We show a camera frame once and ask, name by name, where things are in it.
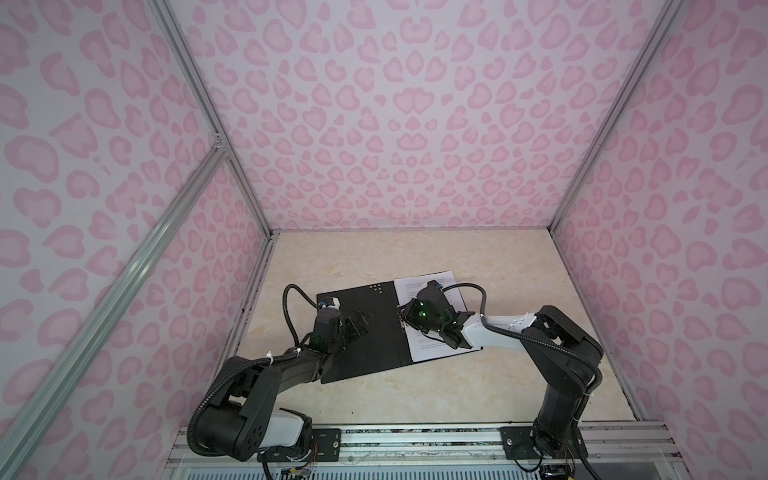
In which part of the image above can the aluminium frame post back right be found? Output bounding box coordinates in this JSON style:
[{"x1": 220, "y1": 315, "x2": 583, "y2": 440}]
[{"x1": 548, "y1": 0, "x2": 687, "y2": 236}]

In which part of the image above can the aluminium frame strut diagonal left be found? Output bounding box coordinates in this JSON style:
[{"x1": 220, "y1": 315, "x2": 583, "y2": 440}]
[{"x1": 1, "y1": 146, "x2": 228, "y2": 479}]

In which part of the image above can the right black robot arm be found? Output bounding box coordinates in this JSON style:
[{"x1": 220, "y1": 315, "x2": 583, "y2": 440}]
[{"x1": 398, "y1": 280, "x2": 604, "y2": 458}]

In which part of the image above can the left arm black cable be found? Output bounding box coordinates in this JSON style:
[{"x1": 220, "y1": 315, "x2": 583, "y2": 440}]
[{"x1": 281, "y1": 283, "x2": 322, "y2": 349}]

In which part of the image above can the black mounting plate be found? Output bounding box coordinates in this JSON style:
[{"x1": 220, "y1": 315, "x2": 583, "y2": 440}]
[
  {"x1": 499, "y1": 426, "x2": 589, "y2": 463},
  {"x1": 257, "y1": 428, "x2": 342, "y2": 463}
]

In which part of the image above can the blue black file folder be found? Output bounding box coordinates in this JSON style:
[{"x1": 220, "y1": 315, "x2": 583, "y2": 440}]
[{"x1": 316, "y1": 270, "x2": 468, "y2": 384}]

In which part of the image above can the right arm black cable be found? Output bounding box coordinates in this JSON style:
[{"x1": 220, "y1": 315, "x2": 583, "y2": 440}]
[{"x1": 455, "y1": 282, "x2": 604, "y2": 480}]

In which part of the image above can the aluminium frame post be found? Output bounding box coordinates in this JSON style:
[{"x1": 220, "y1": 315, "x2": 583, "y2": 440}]
[
  {"x1": 548, "y1": 0, "x2": 687, "y2": 236},
  {"x1": 147, "y1": 0, "x2": 273, "y2": 239}
]

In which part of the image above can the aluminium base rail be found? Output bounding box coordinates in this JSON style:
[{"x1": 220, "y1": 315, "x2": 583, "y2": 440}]
[{"x1": 162, "y1": 421, "x2": 691, "y2": 479}]

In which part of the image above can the aluminium frame post back left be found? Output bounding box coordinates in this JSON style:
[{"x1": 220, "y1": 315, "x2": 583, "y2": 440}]
[{"x1": 147, "y1": 0, "x2": 273, "y2": 239}]

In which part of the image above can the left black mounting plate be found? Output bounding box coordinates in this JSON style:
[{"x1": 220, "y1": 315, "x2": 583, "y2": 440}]
[{"x1": 257, "y1": 428, "x2": 342, "y2": 463}]

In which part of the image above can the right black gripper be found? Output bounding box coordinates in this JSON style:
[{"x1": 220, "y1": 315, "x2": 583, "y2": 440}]
[{"x1": 393, "y1": 298, "x2": 443, "y2": 335}]

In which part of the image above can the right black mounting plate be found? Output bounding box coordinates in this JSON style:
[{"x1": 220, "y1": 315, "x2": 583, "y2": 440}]
[{"x1": 499, "y1": 426, "x2": 589, "y2": 463}]

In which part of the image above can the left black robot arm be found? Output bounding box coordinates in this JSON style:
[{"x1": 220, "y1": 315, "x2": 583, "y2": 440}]
[{"x1": 186, "y1": 306, "x2": 371, "y2": 461}]

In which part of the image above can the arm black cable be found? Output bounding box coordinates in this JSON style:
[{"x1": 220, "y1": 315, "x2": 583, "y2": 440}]
[
  {"x1": 455, "y1": 282, "x2": 604, "y2": 480},
  {"x1": 281, "y1": 283, "x2": 322, "y2": 349}
]

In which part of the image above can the printed paper sheet corner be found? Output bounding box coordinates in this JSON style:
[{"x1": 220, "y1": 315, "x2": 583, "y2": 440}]
[{"x1": 394, "y1": 271, "x2": 481, "y2": 363}]

